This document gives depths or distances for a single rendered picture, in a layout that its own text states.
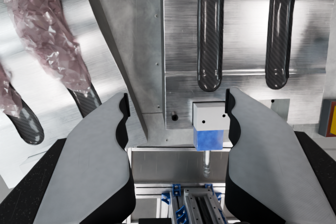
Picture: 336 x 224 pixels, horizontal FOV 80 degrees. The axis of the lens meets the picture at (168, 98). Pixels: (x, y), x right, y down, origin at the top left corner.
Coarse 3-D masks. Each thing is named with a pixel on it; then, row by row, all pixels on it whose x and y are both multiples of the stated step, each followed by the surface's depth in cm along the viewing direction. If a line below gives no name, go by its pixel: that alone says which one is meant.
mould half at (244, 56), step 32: (160, 0) 35; (192, 0) 29; (224, 0) 29; (256, 0) 30; (320, 0) 30; (192, 32) 30; (224, 32) 30; (256, 32) 31; (320, 32) 31; (192, 64) 31; (224, 64) 31; (256, 64) 31; (320, 64) 32; (192, 96) 31; (224, 96) 32; (256, 96) 32; (288, 96) 33; (320, 96) 33; (192, 128) 33
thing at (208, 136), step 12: (192, 108) 32; (204, 108) 29; (216, 108) 29; (192, 120) 32; (204, 120) 30; (216, 120) 30; (228, 120) 30; (204, 132) 31; (216, 132) 31; (204, 144) 32; (216, 144) 32; (204, 156) 33; (204, 168) 34
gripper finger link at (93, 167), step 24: (120, 96) 11; (96, 120) 9; (120, 120) 9; (72, 144) 8; (96, 144) 8; (120, 144) 9; (72, 168) 7; (96, 168) 7; (120, 168) 7; (48, 192) 6; (72, 192) 6; (96, 192) 6; (120, 192) 6; (48, 216) 6; (72, 216) 6; (96, 216) 6; (120, 216) 7
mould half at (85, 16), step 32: (0, 0) 27; (64, 0) 27; (96, 0) 32; (0, 32) 27; (96, 32) 28; (32, 64) 29; (96, 64) 31; (32, 96) 32; (64, 96) 33; (128, 96) 34; (0, 128) 33; (64, 128) 34; (128, 128) 35; (0, 160) 35
